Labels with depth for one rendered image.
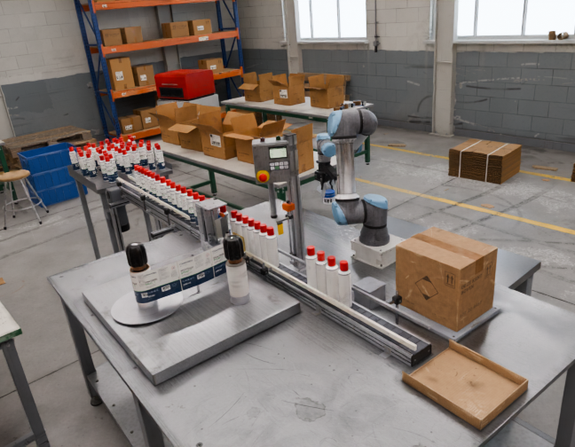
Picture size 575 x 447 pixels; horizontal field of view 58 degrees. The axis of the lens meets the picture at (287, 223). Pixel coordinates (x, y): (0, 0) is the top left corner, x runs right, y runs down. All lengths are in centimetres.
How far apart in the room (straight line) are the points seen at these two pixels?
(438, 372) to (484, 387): 15
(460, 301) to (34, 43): 849
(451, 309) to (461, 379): 28
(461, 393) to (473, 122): 644
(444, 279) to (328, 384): 57
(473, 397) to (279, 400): 63
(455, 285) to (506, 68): 590
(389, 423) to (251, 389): 48
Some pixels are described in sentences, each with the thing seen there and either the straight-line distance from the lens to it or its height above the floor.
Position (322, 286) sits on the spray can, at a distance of 219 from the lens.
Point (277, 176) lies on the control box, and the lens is 236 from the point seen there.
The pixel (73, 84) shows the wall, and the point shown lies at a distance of 980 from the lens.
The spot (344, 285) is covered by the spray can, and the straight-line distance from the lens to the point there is 207.
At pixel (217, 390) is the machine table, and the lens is 189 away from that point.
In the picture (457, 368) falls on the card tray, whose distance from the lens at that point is 194.
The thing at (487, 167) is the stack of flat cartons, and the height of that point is 17.
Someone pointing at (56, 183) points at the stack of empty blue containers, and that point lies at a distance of 686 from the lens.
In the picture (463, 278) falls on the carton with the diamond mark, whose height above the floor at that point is 107.
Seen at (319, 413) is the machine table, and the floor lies 83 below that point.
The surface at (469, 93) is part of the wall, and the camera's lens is 798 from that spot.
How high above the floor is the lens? 204
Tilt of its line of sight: 23 degrees down
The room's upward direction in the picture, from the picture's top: 5 degrees counter-clockwise
